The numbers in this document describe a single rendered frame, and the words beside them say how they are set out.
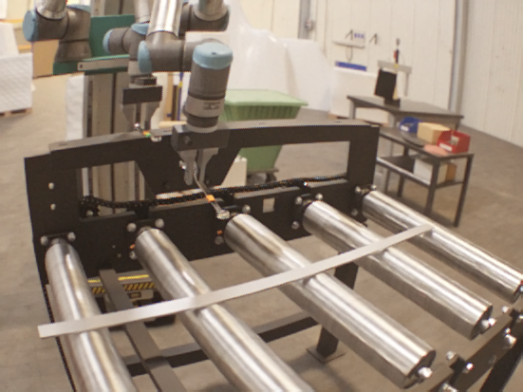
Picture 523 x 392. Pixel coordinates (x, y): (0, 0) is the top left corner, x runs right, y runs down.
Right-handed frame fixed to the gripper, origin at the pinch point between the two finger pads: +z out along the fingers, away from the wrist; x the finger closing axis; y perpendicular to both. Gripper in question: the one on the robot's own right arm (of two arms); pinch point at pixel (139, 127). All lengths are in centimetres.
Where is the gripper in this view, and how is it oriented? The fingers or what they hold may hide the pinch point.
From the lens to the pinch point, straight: 132.8
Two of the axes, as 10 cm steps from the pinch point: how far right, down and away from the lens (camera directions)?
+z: -0.7, 9.3, 3.7
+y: -5.1, -3.5, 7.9
